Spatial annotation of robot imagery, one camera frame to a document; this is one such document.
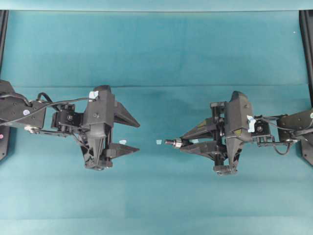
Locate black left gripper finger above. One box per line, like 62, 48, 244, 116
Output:
105, 142, 139, 159
114, 101, 140, 127

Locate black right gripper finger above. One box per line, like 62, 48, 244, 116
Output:
180, 141, 219, 160
180, 117, 216, 140

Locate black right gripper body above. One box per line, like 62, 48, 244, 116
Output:
210, 102, 244, 175

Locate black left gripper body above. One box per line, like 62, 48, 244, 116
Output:
77, 102, 115, 171

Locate stepped steel threaded shaft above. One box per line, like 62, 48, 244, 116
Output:
164, 139, 176, 148

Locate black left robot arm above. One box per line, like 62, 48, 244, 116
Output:
0, 80, 140, 171

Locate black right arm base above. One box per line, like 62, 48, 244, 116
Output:
295, 10, 313, 167

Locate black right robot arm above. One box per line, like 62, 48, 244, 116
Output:
172, 101, 313, 175

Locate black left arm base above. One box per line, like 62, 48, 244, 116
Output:
0, 9, 10, 161

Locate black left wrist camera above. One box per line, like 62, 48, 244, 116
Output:
82, 85, 115, 127

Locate black left camera cable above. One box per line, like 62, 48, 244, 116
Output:
0, 93, 96, 123

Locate black camera cable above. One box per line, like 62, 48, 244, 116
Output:
254, 115, 313, 155
0, 93, 96, 123

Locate black right camera cable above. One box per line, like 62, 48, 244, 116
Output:
254, 115, 313, 155

